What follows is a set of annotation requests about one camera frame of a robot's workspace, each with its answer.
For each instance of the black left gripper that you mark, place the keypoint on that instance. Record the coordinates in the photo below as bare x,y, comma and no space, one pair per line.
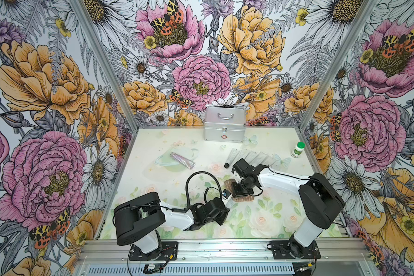
223,215

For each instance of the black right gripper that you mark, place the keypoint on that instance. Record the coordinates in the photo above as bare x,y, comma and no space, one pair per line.
237,191

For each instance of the brown striped towel cloth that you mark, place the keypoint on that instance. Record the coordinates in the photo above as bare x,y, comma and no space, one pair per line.
229,186

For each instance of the white tube black cap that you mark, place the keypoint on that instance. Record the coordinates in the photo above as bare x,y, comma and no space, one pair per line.
251,156

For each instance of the white tube purple cap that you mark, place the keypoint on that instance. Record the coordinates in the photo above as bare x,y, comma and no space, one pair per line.
243,154
260,158

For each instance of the white tube dark blue cap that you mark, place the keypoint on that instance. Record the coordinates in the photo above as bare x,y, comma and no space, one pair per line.
269,161

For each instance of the white tube teal cap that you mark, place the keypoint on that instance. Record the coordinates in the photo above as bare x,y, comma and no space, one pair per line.
230,203

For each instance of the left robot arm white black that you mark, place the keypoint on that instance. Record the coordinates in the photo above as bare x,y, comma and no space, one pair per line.
137,221

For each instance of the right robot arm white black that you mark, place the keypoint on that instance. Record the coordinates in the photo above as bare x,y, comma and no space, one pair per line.
321,202

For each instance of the purple metallic tube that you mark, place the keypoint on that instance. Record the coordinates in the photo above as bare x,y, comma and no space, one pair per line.
183,160

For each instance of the white bottle green cap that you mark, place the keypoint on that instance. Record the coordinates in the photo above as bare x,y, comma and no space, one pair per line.
299,148

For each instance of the silver aluminium first aid case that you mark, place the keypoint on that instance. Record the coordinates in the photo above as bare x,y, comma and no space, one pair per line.
225,124

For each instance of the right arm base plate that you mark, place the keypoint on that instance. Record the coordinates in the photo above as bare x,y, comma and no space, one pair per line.
289,249

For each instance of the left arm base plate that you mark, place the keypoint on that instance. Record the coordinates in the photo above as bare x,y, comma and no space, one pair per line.
168,250

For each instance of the aluminium front rail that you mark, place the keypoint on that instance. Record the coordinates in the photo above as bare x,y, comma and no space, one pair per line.
226,250

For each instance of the right aluminium corner post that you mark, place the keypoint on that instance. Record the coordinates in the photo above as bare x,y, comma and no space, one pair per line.
357,27

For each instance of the aluminium corner post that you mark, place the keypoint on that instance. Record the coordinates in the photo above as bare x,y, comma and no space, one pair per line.
98,48
357,27

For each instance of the white slotted cable duct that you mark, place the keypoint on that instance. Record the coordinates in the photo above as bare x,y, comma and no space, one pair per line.
196,269

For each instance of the left aluminium corner post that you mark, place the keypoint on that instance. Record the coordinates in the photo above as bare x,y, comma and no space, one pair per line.
98,48

